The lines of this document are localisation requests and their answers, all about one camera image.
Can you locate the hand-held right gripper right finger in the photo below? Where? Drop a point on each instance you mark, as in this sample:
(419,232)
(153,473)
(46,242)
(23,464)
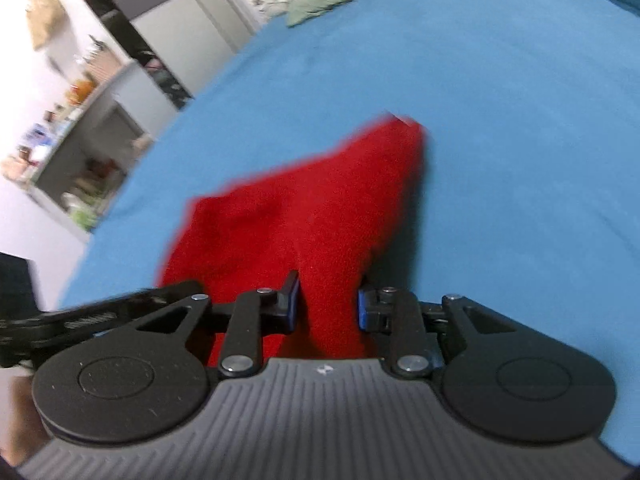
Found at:
(364,312)

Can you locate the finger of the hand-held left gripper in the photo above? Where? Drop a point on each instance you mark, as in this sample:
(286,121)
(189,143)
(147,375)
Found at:
(85,322)

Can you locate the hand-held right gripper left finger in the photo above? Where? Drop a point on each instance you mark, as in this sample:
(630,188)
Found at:
(292,307)

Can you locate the red knit sweater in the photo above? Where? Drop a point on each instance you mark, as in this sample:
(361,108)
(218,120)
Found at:
(310,220)

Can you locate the white desk shelf unit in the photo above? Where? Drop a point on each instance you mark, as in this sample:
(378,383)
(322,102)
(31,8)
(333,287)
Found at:
(85,160)

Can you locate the bed with blue sheet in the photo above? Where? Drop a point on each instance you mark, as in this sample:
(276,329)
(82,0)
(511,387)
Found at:
(500,135)

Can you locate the wicker basket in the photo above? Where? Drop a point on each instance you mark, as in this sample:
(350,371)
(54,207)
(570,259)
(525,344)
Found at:
(106,64)

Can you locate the beige tote bag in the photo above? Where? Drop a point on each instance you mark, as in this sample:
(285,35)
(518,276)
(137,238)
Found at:
(44,15)

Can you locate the grey and white wardrobe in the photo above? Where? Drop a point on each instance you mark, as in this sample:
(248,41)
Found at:
(170,25)

